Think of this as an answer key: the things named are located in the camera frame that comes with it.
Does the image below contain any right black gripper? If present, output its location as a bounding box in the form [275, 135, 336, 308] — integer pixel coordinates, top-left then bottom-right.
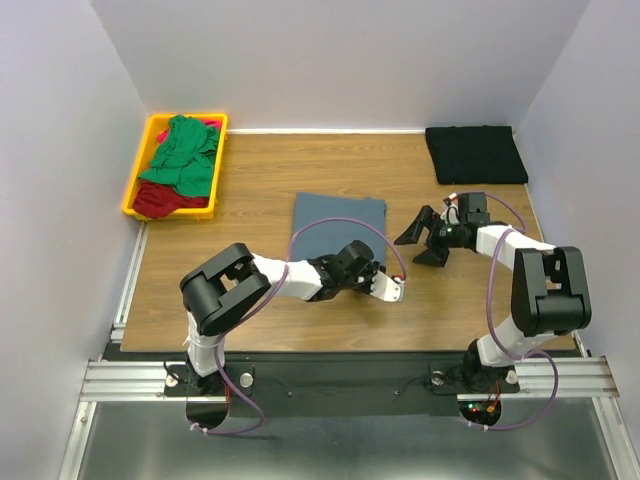
[393, 204, 465, 266]

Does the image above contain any blue-grey t-shirt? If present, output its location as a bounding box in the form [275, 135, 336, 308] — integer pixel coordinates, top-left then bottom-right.
[291, 192, 386, 264]

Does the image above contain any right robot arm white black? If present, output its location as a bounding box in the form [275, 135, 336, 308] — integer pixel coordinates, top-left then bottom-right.
[395, 191, 592, 390]

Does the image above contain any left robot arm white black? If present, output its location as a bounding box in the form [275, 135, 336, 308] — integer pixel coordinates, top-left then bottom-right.
[180, 240, 404, 394]

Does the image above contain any folded black t-shirt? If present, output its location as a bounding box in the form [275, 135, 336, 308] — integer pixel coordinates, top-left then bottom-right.
[425, 125, 529, 185]

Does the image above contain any electronics board with leds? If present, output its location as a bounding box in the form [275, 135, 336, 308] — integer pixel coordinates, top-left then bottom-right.
[459, 400, 502, 426]

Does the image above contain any yellow plastic tray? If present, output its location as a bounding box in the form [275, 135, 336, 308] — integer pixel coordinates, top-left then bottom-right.
[122, 112, 229, 221]

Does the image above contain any green t-shirt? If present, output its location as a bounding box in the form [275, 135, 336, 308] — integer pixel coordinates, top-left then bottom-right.
[138, 115, 221, 197]

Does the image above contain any dark red t-shirt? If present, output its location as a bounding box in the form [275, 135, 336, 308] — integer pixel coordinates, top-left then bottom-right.
[132, 180, 209, 219]

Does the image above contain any pink t-shirt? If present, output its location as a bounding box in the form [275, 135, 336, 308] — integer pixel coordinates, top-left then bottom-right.
[156, 119, 222, 144]

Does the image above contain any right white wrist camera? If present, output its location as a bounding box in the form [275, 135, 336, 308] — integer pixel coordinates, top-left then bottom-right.
[440, 193, 460, 225]

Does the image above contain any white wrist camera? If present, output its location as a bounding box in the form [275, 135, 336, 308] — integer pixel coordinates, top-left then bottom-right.
[369, 271, 405, 303]
[440, 193, 460, 225]

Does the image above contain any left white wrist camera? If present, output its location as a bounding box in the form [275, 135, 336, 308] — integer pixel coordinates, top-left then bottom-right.
[369, 271, 405, 303]

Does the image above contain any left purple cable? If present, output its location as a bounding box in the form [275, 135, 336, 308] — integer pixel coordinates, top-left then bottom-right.
[187, 217, 407, 436]

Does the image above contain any purple cable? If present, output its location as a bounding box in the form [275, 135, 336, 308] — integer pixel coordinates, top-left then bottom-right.
[444, 192, 560, 434]
[187, 217, 407, 436]

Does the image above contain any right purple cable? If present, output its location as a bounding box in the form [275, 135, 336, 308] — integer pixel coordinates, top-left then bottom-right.
[444, 192, 560, 434]

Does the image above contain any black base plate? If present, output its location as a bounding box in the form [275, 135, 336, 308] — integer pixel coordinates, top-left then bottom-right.
[164, 351, 521, 419]

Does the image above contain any aluminium frame rail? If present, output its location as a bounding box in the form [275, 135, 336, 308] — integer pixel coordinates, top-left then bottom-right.
[57, 224, 621, 480]

